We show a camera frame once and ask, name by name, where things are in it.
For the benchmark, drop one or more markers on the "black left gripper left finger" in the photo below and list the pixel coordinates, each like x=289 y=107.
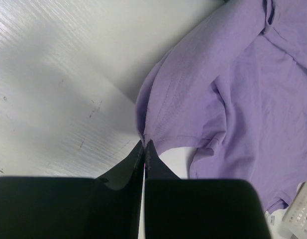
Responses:
x=106 y=207

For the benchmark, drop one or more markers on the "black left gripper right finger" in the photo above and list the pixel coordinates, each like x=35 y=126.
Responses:
x=177 y=208

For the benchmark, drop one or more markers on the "purple t-shirt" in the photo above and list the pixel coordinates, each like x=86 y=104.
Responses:
x=235 y=89

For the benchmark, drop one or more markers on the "white plastic basket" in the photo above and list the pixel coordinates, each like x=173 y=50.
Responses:
x=295 y=218

